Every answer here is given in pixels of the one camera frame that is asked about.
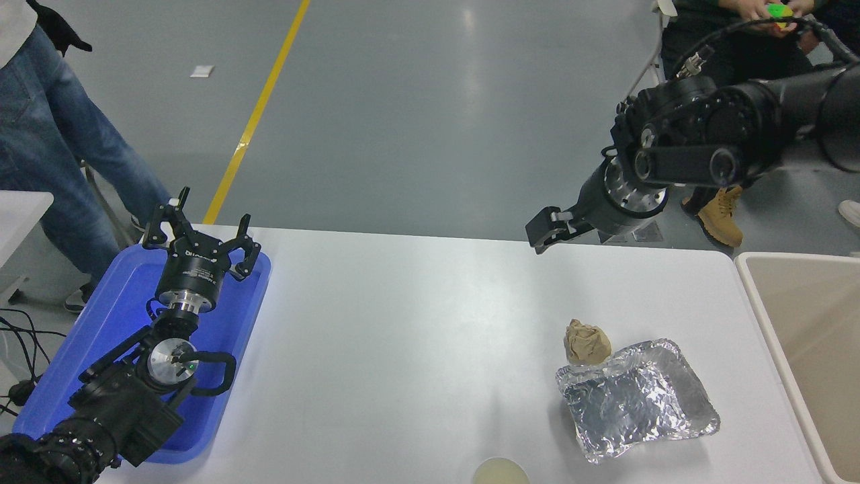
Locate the crumpled tan paper ball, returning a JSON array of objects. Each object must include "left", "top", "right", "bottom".
[{"left": 564, "top": 319, "right": 613, "bottom": 366}]

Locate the crumpled silver foil tray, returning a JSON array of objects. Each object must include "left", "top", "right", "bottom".
[{"left": 555, "top": 338, "right": 721, "bottom": 465}]

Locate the person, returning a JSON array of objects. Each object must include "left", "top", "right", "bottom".
[
  {"left": 662, "top": 0, "right": 860, "bottom": 248},
  {"left": 0, "top": 0, "right": 172, "bottom": 313}
]

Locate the black garment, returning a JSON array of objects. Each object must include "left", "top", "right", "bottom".
[{"left": 27, "top": 0, "right": 93, "bottom": 56}]

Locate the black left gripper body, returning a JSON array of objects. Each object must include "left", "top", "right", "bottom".
[{"left": 156, "top": 241, "right": 233, "bottom": 302}]

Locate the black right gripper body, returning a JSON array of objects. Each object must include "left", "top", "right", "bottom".
[{"left": 571, "top": 165, "right": 649, "bottom": 241}]

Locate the small white table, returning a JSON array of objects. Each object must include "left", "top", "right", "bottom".
[{"left": 0, "top": 192, "right": 54, "bottom": 300}]

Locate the blue plastic tray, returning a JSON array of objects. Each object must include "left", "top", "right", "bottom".
[{"left": 12, "top": 243, "right": 273, "bottom": 466}]

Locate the person's left hand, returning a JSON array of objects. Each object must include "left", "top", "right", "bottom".
[{"left": 779, "top": 0, "right": 817, "bottom": 31}]

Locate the white framed chair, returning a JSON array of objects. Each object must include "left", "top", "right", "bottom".
[{"left": 625, "top": 0, "right": 676, "bottom": 95}]

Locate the large pale bin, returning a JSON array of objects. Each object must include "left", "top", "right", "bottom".
[{"left": 734, "top": 251, "right": 860, "bottom": 484}]

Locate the black cable tangle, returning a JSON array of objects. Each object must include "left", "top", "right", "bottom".
[{"left": 0, "top": 308, "right": 68, "bottom": 417}]

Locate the white paper cup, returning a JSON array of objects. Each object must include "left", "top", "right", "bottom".
[{"left": 472, "top": 457, "right": 530, "bottom": 484}]

